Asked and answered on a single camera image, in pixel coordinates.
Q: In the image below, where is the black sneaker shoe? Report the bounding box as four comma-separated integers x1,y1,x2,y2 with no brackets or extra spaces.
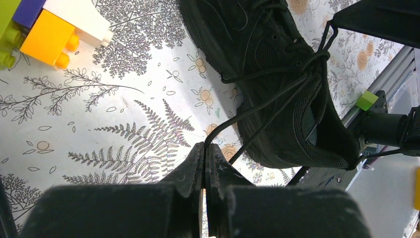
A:
180,0,360,170

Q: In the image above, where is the small green cube on base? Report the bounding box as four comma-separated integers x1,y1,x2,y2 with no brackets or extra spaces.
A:
355,91,379,111

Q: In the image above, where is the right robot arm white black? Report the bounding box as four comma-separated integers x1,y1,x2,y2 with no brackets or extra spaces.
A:
329,0,420,161

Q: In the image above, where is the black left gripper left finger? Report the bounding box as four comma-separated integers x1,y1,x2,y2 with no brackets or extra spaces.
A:
20,143,204,238

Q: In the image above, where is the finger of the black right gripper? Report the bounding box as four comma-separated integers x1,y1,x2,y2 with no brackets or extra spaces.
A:
332,0,420,49

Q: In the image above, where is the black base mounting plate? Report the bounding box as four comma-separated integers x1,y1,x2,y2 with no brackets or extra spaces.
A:
287,167,360,190

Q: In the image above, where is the multicolour toy brick stack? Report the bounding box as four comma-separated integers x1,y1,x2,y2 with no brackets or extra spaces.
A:
0,0,113,69

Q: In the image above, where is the black shoelace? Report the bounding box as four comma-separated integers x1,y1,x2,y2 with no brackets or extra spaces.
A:
204,20,338,163

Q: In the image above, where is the floral patterned table mat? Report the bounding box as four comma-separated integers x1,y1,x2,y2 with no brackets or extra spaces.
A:
0,0,406,238

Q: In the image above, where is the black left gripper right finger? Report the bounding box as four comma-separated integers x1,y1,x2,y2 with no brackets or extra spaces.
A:
205,144,371,238

